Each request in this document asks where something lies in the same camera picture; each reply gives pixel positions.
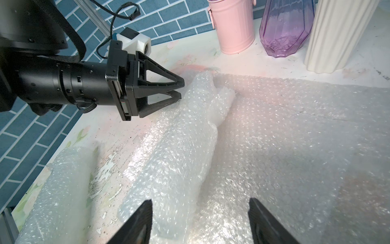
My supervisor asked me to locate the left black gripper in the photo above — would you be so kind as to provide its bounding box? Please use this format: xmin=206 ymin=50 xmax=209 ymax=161
xmin=105 ymin=40 xmax=185 ymax=121

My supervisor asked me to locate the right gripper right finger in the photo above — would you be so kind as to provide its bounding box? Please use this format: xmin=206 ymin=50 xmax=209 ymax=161
xmin=248 ymin=198 xmax=299 ymax=244

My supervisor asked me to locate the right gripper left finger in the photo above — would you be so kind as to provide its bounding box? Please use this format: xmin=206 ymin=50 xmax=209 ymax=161
xmin=107 ymin=199 xmax=152 ymax=244

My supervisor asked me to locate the bubble vase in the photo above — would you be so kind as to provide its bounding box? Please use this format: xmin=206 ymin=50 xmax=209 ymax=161
xmin=118 ymin=71 xmax=235 ymax=244
xmin=16 ymin=147 xmax=97 ymax=244

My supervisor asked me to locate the purple vase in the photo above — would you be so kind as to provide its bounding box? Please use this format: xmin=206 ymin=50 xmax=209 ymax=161
xmin=259 ymin=0 xmax=316 ymax=58

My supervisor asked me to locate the cream ribbed cylinder vase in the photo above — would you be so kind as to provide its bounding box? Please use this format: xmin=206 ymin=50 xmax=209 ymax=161
xmin=304 ymin=0 xmax=379 ymax=74

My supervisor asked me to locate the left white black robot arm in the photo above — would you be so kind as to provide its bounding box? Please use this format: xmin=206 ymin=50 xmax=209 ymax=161
xmin=1 ymin=1 xmax=185 ymax=121

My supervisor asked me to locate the pink pen cup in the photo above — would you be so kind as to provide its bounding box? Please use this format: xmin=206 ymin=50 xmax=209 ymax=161
xmin=207 ymin=0 xmax=257 ymax=54

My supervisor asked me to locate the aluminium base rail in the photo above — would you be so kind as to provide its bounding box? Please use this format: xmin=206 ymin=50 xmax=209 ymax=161
xmin=0 ymin=207 xmax=19 ymax=244

